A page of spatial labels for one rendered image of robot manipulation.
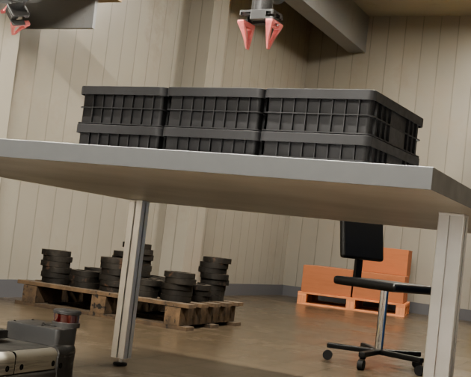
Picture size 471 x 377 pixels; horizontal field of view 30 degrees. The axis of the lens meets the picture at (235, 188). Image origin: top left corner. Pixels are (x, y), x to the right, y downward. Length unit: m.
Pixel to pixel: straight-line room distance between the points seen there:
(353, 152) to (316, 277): 6.94
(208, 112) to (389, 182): 0.86
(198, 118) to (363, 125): 0.47
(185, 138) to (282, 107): 0.29
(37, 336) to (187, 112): 0.70
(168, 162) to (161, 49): 5.86
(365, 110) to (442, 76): 8.02
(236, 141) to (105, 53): 4.68
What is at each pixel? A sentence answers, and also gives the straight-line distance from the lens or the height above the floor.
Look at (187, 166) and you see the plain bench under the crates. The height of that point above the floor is 0.67.
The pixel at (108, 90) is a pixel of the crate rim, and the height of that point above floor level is 0.92.
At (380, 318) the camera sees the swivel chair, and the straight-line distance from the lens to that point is 4.52.
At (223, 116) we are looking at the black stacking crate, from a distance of 2.29.
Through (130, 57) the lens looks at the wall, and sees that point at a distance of 7.18.
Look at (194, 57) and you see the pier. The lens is 7.88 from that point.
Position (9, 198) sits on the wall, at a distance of 6.05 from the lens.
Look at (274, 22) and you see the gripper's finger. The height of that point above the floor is 1.12.
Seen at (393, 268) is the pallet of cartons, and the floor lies 0.47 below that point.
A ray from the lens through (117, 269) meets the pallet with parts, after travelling 5.44.
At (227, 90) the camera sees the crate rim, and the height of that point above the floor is 0.92.
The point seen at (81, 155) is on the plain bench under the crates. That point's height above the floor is 0.68.
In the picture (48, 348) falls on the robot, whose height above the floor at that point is 0.24.
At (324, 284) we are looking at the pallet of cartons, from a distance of 9.01.
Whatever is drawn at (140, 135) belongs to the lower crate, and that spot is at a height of 0.80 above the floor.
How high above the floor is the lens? 0.53
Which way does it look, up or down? 4 degrees up
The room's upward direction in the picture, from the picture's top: 7 degrees clockwise
